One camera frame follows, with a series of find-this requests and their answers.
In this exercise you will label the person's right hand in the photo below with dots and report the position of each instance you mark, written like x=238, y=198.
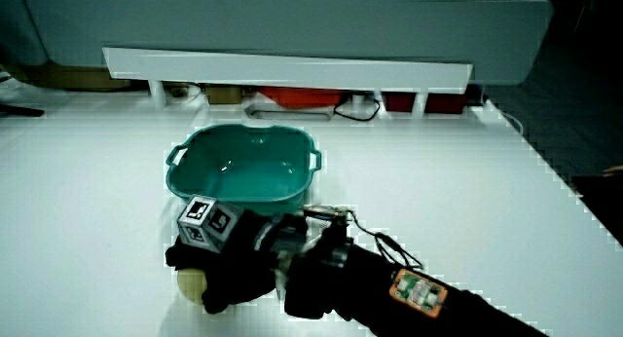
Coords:
x=243, y=259

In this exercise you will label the yellow sponge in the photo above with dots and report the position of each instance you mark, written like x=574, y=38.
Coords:
x=191, y=284

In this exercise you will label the white desk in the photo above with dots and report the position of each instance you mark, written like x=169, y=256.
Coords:
x=97, y=205

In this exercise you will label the white desk shelf riser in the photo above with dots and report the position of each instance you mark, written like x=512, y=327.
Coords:
x=292, y=71

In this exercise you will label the teal plastic basin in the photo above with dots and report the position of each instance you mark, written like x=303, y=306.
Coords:
x=243, y=181

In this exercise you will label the grey metal box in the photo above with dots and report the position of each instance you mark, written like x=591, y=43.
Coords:
x=287, y=114

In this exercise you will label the brown cardboard box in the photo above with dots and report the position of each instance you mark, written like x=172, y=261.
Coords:
x=223, y=94

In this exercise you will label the orange sensor module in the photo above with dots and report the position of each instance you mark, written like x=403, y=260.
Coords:
x=418, y=293

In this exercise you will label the dark red box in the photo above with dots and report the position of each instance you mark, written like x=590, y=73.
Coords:
x=399, y=102
x=445, y=104

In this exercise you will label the grey partition panel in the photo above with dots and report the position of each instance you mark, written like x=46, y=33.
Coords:
x=17, y=25
x=292, y=20

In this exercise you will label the flat brown cardboard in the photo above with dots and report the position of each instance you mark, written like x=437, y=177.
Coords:
x=63, y=79

